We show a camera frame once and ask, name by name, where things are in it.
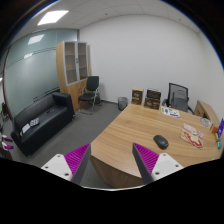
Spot ceiling light panel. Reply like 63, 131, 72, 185
38, 10, 68, 26

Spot wooden glass-door cabinet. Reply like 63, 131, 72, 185
56, 41, 89, 111

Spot grey mesh office chair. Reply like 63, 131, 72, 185
162, 83, 194, 113

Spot white papers on sofa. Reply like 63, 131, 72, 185
22, 117, 40, 134

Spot brown box underneath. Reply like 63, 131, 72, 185
144, 97, 160, 110

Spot patterned pink mouse pad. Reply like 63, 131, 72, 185
180, 123, 204, 148

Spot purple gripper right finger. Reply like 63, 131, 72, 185
132, 143, 183, 184

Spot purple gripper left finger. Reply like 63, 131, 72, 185
42, 143, 91, 185

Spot dark box on top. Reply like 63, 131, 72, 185
146, 89, 161, 100

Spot black visitor chair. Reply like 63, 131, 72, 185
78, 76, 102, 106

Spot black computer mouse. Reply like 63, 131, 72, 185
153, 135, 169, 149

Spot round grey plate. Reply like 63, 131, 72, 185
200, 118, 212, 128

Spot wooden office desk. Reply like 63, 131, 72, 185
91, 104, 223, 188

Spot wooden side cabinet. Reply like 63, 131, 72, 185
194, 100, 220, 126

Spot black mesh waste bin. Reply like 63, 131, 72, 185
118, 97, 128, 111

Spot brown cardboard box left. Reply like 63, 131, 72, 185
132, 88, 144, 105

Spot white green printed sheet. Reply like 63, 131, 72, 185
161, 106, 180, 117

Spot green teal packet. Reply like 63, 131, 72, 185
217, 139, 222, 149

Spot black leather sofa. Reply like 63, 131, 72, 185
11, 92, 75, 156

